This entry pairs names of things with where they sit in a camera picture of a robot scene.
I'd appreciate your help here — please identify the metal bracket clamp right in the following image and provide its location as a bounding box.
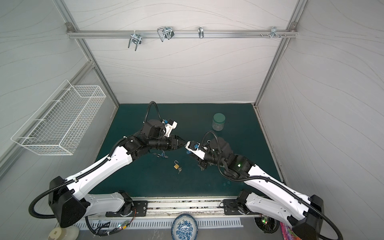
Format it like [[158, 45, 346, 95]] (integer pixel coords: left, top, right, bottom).
[[260, 27, 287, 39]]

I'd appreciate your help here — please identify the blue white patterned plate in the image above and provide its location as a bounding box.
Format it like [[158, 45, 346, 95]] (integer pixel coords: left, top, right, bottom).
[[171, 214, 199, 240]]

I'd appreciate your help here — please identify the brass padlock with keys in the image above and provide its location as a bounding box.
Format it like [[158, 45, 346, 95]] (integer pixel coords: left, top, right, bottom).
[[174, 161, 183, 174]]

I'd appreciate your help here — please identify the metal U-bolt clamp middle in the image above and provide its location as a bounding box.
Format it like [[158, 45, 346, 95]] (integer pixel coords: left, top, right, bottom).
[[157, 26, 175, 42]]

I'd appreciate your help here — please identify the small blue padlock left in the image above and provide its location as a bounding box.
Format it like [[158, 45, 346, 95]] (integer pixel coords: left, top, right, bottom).
[[154, 152, 169, 159]]

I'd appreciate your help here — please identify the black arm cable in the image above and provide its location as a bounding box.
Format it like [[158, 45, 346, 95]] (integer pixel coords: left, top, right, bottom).
[[28, 101, 163, 220], [199, 130, 344, 240]]

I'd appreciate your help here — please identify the white wire basket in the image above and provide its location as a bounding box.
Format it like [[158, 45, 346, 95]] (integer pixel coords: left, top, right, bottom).
[[11, 80, 106, 156]]

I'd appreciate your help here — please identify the metal U-bolt clamp left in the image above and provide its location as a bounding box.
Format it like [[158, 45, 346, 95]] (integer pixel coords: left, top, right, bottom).
[[128, 32, 142, 51]]

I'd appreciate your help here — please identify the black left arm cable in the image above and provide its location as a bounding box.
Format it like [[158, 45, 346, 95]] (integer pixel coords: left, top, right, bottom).
[[28, 101, 163, 220]]

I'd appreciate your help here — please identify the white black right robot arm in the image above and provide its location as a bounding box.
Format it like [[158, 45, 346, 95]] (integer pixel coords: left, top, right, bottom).
[[186, 138, 324, 240]]

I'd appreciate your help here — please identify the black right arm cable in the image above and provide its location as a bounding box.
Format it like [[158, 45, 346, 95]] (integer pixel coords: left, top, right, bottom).
[[199, 130, 344, 240]]

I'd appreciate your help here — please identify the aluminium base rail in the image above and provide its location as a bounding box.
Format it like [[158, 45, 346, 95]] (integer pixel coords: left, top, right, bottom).
[[86, 196, 262, 221]]

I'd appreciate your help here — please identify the white slotted cable duct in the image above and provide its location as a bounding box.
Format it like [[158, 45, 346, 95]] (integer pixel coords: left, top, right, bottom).
[[90, 218, 244, 230]]

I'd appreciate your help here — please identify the metal hook clamp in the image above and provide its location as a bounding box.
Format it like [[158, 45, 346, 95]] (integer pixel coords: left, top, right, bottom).
[[198, 27, 204, 39]]

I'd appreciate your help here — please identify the metal u-bolt clamp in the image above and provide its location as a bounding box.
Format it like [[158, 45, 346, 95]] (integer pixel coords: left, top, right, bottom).
[[128, 32, 142, 51], [157, 26, 175, 42]]

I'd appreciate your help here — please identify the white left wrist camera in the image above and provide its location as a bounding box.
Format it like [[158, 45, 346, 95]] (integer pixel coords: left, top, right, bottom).
[[163, 119, 178, 138]]

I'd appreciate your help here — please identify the clear jar green lid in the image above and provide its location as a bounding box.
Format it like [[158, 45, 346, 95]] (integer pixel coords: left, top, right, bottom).
[[212, 113, 226, 131]]

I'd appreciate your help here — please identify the aluminium top crossbar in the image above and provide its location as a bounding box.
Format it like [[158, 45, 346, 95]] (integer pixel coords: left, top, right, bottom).
[[65, 23, 298, 40]]

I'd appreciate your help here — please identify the pink Fox's candy bag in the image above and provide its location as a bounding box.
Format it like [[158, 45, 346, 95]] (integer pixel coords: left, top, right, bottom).
[[280, 223, 301, 240]]

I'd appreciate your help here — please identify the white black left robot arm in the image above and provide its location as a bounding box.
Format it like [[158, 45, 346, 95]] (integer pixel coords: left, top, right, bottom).
[[49, 120, 186, 228]]

